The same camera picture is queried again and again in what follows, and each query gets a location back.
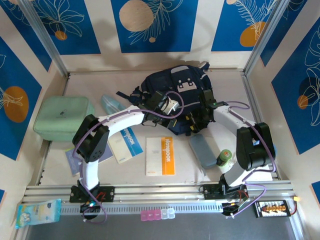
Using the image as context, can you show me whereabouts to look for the navy blue backpack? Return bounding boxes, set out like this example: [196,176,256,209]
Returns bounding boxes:
[115,61,216,137]

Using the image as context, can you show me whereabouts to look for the grey blue glasses case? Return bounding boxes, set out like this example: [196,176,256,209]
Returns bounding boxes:
[188,134,216,170]

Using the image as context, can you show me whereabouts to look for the orange white notebook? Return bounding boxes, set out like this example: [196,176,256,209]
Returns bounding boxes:
[145,136,176,177]

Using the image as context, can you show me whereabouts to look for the light blue pencil pouch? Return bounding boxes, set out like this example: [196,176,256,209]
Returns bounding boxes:
[100,93,128,117]

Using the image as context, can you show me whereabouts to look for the blue white notebook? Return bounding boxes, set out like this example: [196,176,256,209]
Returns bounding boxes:
[109,126,144,165]

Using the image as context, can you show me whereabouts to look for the purple notebook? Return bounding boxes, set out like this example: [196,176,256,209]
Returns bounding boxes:
[65,142,114,177]

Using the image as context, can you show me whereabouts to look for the mint green lunch bag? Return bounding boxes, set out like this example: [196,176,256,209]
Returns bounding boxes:
[33,96,96,142]

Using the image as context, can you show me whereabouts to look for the light blue wipes pack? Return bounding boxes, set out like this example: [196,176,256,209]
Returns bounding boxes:
[15,198,62,230]

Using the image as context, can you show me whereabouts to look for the green bottle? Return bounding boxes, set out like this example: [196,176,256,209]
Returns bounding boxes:
[215,149,233,168]

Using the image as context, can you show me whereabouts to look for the blue poster beige circle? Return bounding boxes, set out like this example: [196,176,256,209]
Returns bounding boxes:
[110,0,199,54]

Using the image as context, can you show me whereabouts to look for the blue poster dark circle leaf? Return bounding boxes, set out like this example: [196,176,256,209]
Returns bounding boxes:
[271,23,320,155]

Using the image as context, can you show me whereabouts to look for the blue poster orange circle feather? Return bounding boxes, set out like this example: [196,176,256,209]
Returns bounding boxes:
[211,0,279,53]

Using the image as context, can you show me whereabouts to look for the black controller board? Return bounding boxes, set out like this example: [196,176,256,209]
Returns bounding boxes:
[221,201,249,217]
[80,201,102,216]

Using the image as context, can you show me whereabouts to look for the pink clear pill organizer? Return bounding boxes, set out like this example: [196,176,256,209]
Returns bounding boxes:
[140,209,176,222]

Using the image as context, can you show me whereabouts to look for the blue poster white flower outline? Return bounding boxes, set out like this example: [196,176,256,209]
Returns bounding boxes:
[29,0,102,56]

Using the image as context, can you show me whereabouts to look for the black power distribution board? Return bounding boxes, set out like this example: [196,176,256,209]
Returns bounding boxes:
[254,199,291,218]

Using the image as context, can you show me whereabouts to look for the blue poster large orange circle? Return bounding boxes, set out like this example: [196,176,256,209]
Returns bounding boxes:
[0,36,43,161]

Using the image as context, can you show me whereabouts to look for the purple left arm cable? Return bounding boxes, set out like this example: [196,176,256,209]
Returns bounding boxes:
[72,90,185,224]

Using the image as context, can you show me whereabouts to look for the aluminium table side rail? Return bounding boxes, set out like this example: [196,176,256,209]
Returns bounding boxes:
[241,72,280,181]
[36,73,71,186]

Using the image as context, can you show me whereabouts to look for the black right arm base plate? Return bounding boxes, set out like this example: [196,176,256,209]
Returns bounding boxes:
[202,183,250,201]

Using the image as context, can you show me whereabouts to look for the aluminium mounting rail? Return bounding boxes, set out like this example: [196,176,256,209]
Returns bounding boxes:
[21,180,297,204]

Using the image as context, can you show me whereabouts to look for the grey slotted cable duct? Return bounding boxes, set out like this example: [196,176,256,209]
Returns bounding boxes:
[59,201,258,216]

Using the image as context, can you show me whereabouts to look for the aluminium frame post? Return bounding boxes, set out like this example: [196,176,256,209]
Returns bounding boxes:
[18,0,70,77]
[243,0,294,75]

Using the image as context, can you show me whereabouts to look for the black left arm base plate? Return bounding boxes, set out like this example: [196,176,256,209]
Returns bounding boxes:
[69,185,116,203]

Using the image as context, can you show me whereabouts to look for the blue wall poster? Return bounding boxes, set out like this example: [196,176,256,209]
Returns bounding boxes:
[0,0,53,73]
[259,0,309,67]

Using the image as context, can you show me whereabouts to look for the yellow plug power wire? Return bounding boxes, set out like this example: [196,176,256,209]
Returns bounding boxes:
[289,196,302,216]

